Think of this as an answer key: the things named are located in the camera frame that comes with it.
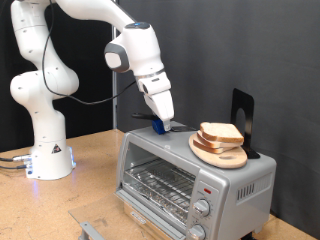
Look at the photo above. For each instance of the vertical metal pole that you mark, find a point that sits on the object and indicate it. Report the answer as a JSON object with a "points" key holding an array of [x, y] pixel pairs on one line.
{"points": [[115, 113]]}

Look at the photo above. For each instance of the glass toaster oven door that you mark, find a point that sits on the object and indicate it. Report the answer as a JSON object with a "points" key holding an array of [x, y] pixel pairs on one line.
{"points": [[100, 213]]}

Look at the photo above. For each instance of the silver oven knob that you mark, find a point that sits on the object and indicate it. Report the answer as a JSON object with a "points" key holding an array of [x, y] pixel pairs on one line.
{"points": [[202, 208], [196, 232]]}

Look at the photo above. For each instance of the spatula with blue block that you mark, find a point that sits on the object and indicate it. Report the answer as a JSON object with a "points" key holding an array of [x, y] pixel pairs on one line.
{"points": [[158, 128]]}

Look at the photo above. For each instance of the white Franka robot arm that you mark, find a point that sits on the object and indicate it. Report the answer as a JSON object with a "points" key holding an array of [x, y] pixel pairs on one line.
{"points": [[46, 133]]}

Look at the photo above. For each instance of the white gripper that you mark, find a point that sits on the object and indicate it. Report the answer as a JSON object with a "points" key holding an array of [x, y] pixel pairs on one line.
{"points": [[161, 106]]}

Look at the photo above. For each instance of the black metal bookend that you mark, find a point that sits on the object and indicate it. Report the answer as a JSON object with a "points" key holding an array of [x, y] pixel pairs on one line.
{"points": [[241, 100]]}

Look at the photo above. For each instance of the silver toaster oven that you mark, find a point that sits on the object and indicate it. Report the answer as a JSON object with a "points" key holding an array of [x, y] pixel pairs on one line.
{"points": [[220, 186]]}

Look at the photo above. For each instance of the round wooden board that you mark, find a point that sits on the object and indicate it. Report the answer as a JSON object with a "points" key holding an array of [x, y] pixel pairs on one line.
{"points": [[226, 160]]}

